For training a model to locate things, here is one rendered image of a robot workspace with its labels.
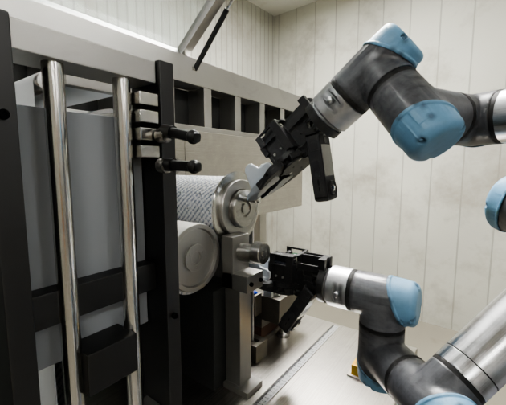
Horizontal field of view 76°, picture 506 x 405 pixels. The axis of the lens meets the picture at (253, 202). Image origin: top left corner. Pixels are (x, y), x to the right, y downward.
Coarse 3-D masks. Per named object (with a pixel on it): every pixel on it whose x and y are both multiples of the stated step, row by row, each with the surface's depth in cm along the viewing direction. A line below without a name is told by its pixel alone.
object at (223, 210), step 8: (232, 184) 62; (240, 184) 64; (248, 184) 66; (224, 192) 61; (232, 192) 62; (224, 200) 60; (224, 208) 60; (256, 208) 69; (224, 216) 61; (224, 224) 61; (232, 224) 63; (232, 232) 63
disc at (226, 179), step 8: (224, 176) 62; (232, 176) 63; (240, 176) 65; (224, 184) 61; (216, 192) 60; (216, 200) 60; (216, 208) 60; (216, 216) 60; (256, 216) 70; (216, 224) 60; (216, 232) 61; (224, 232) 62; (248, 232) 68
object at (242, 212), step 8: (240, 192) 62; (248, 192) 64; (232, 200) 61; (240, 200) 62; (232, 208) 61; (240, 208) 62; (248, 208) 65; (232, 216) 61; (240, 216) 63; (248, 216) 65; (240, 224) 63; (248, 224) 65
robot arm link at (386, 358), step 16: (368, 336) 54; (384, 336) 52; (400, 336) 53; (368, 352) 54; (384, 352) 51; (400, 352) 50; (368, 368) 54; (384, 368) 49; (368, 384) 55; (384, 384) 49
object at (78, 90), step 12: (36, 72) 41; (72, 84) 36; (84, 84) 37; (96, 84) 38; (108, 84) 39; (36, 96) 47; (72, 96) 47; (84, 96) 47; (96, 96) 47; (108, 96) 47
